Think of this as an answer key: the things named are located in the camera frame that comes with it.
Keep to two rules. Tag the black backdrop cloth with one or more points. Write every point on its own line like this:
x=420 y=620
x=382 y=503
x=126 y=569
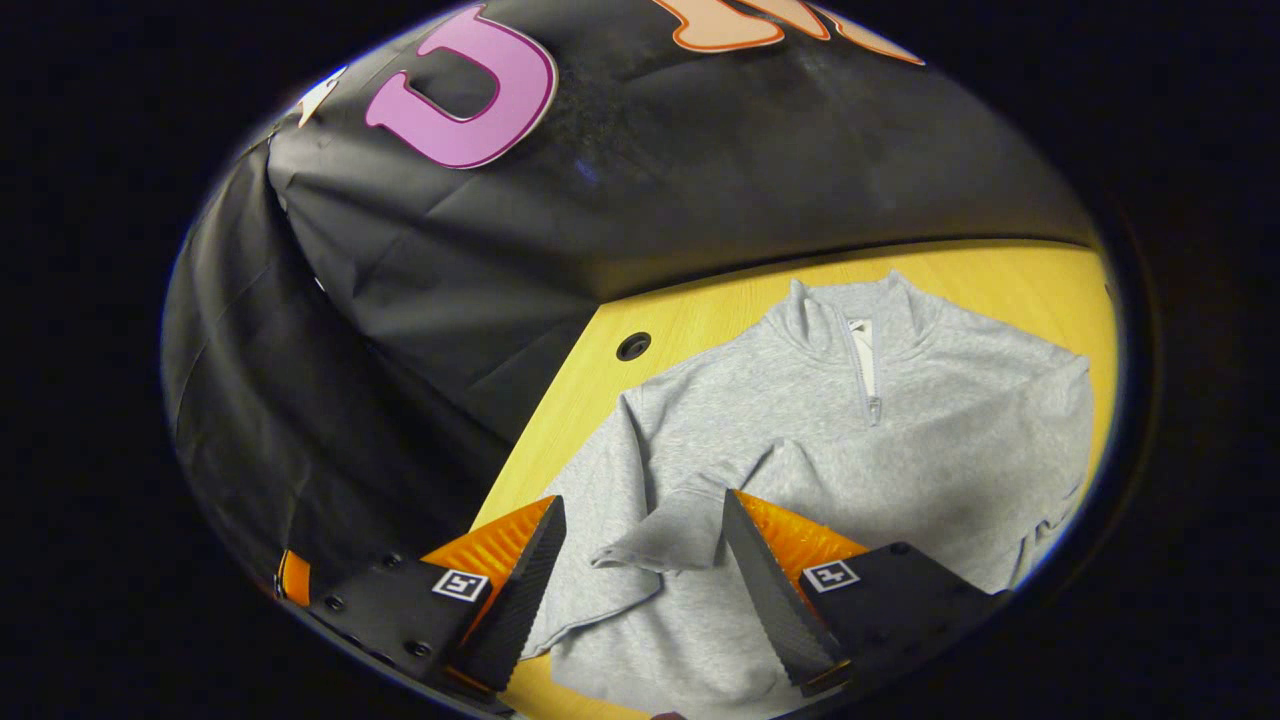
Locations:
x=700 y=180

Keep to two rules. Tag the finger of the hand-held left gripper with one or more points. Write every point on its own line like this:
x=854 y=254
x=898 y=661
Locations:
x=293 y=580

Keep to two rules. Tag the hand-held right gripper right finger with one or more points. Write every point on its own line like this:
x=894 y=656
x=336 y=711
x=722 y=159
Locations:
x=775 y=610

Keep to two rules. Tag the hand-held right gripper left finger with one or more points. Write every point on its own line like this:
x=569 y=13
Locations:
x=520 y=600

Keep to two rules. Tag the grey zip sweatshirt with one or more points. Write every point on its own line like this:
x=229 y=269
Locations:
x=950 y=450

